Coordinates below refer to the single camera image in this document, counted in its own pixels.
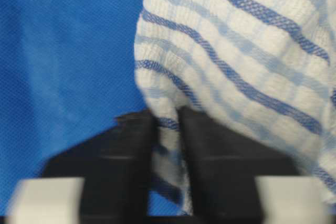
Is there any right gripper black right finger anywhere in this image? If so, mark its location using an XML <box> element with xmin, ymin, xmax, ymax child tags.
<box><xmin>178</xmin><ymin>105</ymin><xmax>331</xmax><ymax>224</ymax></box>

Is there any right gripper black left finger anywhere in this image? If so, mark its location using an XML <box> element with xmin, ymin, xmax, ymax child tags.
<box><xmin>7</xmin><ymin>111</ymin><xmax>158</xmax><ymax>224</ymax></box>

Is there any white blue striped towel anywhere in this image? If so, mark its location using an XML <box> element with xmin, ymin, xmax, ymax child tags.
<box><xmin>134</xmin><ymin>0</ymin><xmax>335</xmax><ymax>214</ymax></box>

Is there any blue table cloth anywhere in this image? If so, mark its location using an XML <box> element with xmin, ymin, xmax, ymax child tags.
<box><xmin>1</xmin><ymin>0</ymin><xmax>184</xmax><ymax>216</ymax></box>

